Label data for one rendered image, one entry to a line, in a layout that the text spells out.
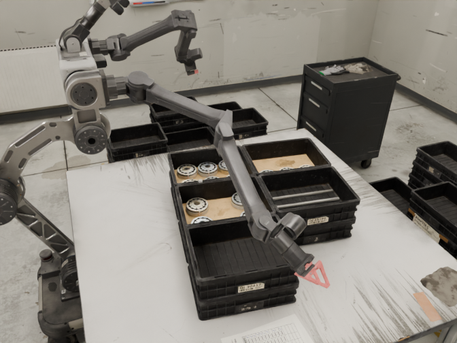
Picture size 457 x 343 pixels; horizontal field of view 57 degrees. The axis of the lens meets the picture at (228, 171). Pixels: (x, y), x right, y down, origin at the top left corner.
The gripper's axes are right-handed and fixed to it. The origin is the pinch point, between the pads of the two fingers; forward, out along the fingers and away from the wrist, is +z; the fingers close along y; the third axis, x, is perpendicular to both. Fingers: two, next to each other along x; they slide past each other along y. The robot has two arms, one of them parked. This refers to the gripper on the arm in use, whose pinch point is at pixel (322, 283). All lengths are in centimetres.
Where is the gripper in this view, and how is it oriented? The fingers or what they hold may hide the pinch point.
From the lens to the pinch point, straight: 133.0
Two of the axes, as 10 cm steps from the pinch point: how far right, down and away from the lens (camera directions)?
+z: 7.0, 7.1, -0.8
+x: -7.1, 6.8, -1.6
